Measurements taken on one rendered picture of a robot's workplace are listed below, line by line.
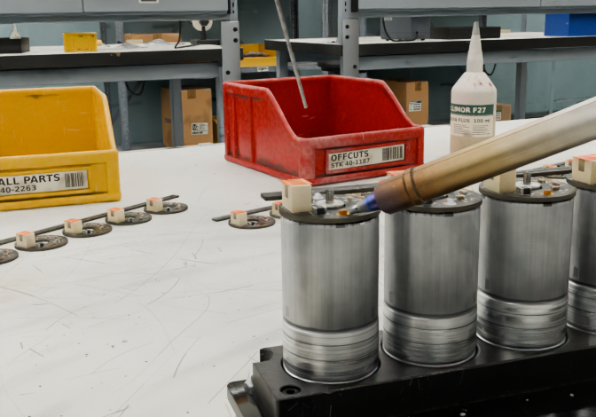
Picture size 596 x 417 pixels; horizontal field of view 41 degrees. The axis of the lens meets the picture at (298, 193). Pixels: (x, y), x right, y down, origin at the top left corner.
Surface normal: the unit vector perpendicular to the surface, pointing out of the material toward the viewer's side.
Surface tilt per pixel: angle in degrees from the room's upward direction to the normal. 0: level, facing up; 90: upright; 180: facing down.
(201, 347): 0
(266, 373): 0
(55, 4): 90
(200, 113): 90
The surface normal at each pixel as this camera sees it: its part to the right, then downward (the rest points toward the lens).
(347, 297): 0.27, 0.21
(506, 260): -0.56, 0.19
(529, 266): -0.16, 0.22
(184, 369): -0.01, -0.97
